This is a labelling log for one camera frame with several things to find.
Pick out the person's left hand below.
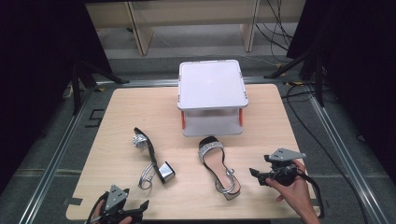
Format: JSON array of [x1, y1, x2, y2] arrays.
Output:
[[92, 199, 134, 224]]

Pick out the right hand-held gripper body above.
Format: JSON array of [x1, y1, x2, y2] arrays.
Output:
[[259, 147, 307, 188]]

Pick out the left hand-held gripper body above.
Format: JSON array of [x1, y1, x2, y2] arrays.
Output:
[[99, 184, 140, 224]]

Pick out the right hand-held gripper cable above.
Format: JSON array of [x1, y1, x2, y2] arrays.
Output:
[[297, 169, 327, 219]]

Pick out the metal floor rail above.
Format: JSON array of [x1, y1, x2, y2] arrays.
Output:
[[18, 87, 96, 224], [306, 92, 390, 224]]

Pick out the white two-tier shoe rack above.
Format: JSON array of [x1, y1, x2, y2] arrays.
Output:
[[177, 59, 249, 138]]

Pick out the left hand-held gripper cable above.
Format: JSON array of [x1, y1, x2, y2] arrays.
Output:
[[85, 191, 110, 224]]

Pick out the light wooden desk frame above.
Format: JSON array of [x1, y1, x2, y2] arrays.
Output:
[[85, 0, 307, 57]]

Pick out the person's right hand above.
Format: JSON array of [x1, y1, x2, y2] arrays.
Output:
[[265, 159, 314, 217]]

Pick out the black metal stand legs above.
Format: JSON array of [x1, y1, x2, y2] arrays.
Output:
[[263, 46, 327, 108], [69, 60, 131, 116]]

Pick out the bundle of thin black cables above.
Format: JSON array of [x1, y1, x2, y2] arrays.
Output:
[[255, 0, 295, 63]]

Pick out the black sandal with silver heel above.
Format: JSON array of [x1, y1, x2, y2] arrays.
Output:
[[198, 135, 242, 202], [132, 126, 177, 190]]

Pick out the hand-held gripper cable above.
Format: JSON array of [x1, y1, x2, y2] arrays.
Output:
[[85, 191, 110, 224], [297, 169, 327, 219]]

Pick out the black floor cable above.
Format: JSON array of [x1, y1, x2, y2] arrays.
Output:
[[281, 82, 372, 224]]

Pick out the black curtain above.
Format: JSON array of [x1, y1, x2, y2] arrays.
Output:
[[0, 0, 114, 195], [286, 0, 396, 176]]

